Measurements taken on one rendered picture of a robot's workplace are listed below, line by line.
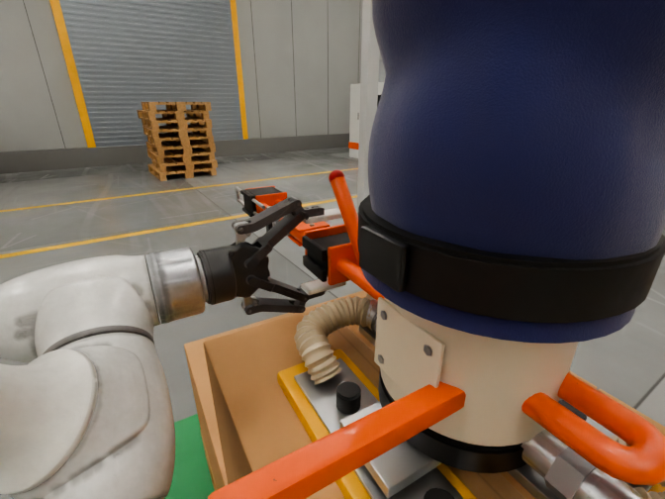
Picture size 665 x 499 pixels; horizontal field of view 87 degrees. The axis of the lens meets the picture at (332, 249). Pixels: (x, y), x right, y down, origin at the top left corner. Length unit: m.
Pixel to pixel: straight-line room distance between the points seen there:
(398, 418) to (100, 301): 0.31
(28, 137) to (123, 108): 1.85
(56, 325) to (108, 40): 9.11
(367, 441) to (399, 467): 0.11
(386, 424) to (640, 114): 0.23
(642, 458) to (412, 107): 0.26
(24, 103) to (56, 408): 9.27
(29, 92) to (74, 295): 9.13
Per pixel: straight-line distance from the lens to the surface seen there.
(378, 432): 0.27
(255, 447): 0.44
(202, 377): 1.16
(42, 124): 9.53
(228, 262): 0.47
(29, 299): 0.46
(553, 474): 0.37
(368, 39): 3.56
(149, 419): 0.37
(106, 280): 0.45
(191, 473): 1.65
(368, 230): 0.26
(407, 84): 0.25
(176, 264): 0.46
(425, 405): 0.29
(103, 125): 9.38
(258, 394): 0.49
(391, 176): 0.25
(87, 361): 0.36
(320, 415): 0.43
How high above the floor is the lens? 1.29
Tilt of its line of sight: 23 degrees down
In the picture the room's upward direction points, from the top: straight up
